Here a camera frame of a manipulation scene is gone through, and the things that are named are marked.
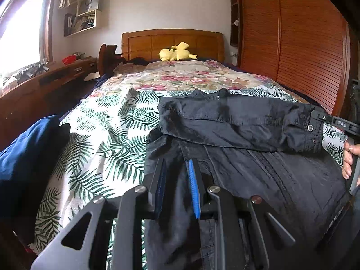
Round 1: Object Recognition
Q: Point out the black jacket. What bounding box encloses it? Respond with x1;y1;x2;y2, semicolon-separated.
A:
145;89;349;269

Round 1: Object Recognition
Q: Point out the person's right hand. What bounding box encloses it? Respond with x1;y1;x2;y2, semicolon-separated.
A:
342;141;360;179

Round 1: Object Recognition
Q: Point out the palm leaf bedspread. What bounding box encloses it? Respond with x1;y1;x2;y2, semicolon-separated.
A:
31;88;345;253

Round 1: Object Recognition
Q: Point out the floral blanket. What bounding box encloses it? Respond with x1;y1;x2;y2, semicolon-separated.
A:
90;60;281;97

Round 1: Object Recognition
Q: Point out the wooden wardrobe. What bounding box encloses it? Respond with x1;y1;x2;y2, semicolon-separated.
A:
230;0;358;118

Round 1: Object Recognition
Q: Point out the yellow plush toy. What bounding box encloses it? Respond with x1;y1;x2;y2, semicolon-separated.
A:
159;41;198;62

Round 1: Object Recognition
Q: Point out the blue folded garment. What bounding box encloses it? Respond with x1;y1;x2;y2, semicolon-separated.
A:
1;115;70;219

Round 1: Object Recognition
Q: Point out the wooden headboard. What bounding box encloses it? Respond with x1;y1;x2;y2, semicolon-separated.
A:
121;29;225;62

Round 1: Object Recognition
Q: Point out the wooden chair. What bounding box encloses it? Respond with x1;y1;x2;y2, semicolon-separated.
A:
97;44;126;77

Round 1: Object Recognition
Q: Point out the wooden desk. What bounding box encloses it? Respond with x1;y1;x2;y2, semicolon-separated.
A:
0;57;97;149

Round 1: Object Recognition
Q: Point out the red object on desk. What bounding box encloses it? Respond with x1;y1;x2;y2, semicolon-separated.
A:
62;55;77;66

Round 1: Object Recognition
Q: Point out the window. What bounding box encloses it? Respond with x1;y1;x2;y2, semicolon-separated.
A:
1;0;48;77

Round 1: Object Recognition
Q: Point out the white wall shelf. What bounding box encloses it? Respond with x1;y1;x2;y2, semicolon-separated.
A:
59;0;103;37

